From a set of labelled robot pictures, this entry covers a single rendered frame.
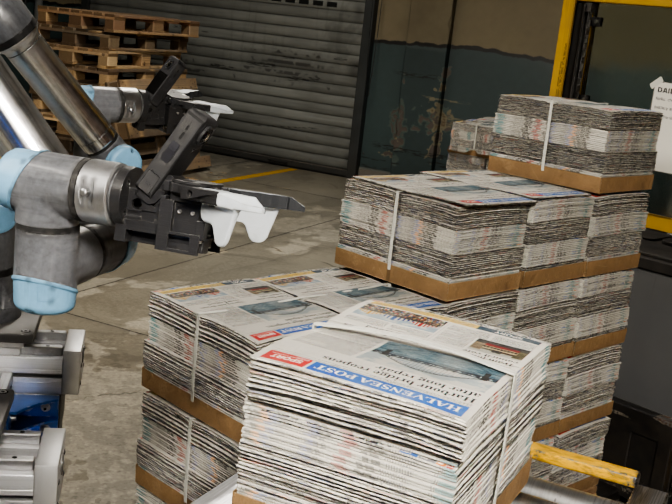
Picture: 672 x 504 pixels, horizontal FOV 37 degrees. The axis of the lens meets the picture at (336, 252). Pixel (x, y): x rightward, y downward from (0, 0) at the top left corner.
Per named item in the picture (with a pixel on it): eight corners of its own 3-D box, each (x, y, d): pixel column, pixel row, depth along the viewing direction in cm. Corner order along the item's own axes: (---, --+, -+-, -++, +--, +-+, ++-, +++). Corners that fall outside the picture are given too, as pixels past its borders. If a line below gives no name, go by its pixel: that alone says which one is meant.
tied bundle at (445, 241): (332, 265, 258) (342, 176, 253) (408, 255, 279) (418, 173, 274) (444, 304, 233) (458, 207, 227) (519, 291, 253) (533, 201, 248)
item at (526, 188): (418, 173, 274) (418, 170, 273) (481, 171, 294) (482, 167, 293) (531, 200, 248) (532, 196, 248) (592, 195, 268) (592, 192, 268)
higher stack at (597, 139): (436, 501, 318) (495, 91, 289) (494, 479, 339) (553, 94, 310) (538, 555, 292) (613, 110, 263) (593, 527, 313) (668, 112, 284)
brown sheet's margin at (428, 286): (333, 262, 258) (335, 246, 257) (407, 253, 278) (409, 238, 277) (446, 302, 232) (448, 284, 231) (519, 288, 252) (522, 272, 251)
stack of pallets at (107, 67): (107, 149, 972) (115, 11, 943) (192, 164, 939) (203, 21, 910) (15, 160, 850) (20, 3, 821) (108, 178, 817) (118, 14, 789)
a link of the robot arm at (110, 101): (59, 122, 212) (61, 81, 210) (108, 123, 219) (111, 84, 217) (74, 127, 206) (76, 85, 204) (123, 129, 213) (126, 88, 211)
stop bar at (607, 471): (384, 409, 173) (385, 398, 173) (639, 482, 155) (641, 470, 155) (376, 415, 170) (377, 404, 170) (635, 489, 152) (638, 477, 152)
